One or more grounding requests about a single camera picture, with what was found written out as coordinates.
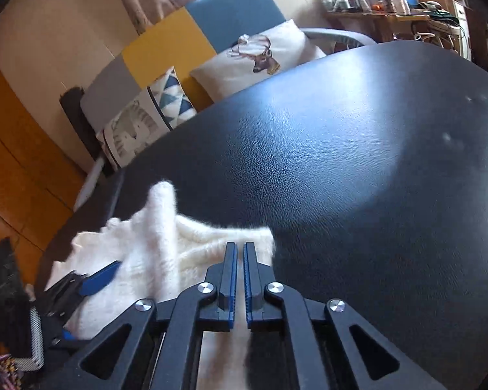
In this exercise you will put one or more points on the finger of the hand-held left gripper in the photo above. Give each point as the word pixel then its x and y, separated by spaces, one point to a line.
pixel 99 280

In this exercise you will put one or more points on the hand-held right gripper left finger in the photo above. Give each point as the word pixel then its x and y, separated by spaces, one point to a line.
pixel 234 286

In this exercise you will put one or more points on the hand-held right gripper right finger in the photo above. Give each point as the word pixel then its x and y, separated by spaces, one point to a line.
pixel 248 286

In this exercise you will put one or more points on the white knit sweater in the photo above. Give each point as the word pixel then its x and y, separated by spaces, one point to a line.
pixel 203 248

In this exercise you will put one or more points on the purple patterned cloth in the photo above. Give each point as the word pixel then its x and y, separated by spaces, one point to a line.
pixel 0 369

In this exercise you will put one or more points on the orange wooden wardrobe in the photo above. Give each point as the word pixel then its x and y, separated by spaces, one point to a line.
pixel 16 178

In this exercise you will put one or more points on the tiger print pillow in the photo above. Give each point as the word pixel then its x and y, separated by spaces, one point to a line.
pixel 134 126

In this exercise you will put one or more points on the deer print pillow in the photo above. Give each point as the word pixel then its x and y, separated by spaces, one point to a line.
pixel 248 61

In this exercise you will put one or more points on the grey yellow blue sofa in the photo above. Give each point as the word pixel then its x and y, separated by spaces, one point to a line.
pixel 158 44

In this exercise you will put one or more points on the cluttered wooden desk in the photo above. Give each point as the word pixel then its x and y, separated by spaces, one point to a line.
pixel 370 24

